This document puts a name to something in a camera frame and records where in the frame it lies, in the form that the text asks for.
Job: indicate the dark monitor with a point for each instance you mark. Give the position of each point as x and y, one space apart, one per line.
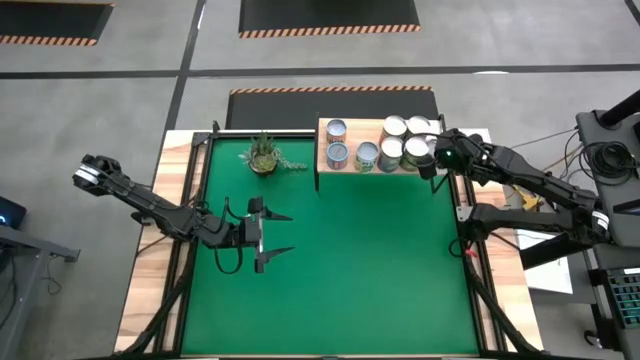
10 212

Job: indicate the wooden shelf with black legs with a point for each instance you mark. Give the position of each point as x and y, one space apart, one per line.
360 132

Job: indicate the grey equipment stand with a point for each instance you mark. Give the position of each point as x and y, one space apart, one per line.
592 130

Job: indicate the grey desk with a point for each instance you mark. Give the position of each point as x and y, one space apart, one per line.
30 245

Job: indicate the pale green label tin can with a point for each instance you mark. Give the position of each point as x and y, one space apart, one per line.
416 148

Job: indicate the blue green label tin can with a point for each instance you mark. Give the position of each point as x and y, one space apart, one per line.
391 149

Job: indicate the black hazard striped floor mat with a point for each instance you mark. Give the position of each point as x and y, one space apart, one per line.
328 15
50 20
275 110

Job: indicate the black aluminium table frame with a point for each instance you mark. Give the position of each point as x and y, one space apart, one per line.
182 295

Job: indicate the red label small tin can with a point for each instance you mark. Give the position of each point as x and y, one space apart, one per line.
336 129

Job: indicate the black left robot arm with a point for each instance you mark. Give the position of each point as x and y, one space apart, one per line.
150 205

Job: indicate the blue dotted label tin can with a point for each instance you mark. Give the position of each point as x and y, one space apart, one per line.
338 153

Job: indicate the blue lit keyboard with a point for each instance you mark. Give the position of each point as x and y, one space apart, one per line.
625 297

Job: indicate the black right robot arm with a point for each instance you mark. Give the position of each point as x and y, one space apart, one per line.
530 175

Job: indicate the potted succulent plant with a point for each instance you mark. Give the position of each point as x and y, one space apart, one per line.
263 160

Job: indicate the white paper sheet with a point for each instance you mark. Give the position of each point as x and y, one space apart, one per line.
550 272

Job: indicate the orange label tin can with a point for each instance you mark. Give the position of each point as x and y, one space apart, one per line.
394 125

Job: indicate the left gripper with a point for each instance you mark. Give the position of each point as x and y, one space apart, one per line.
240 235

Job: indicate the green table mat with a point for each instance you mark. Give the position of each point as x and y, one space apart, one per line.
300 320

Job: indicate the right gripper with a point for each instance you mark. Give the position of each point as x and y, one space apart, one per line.
450 155

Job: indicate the mix vegetable label tin can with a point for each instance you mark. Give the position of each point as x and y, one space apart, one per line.
367 151

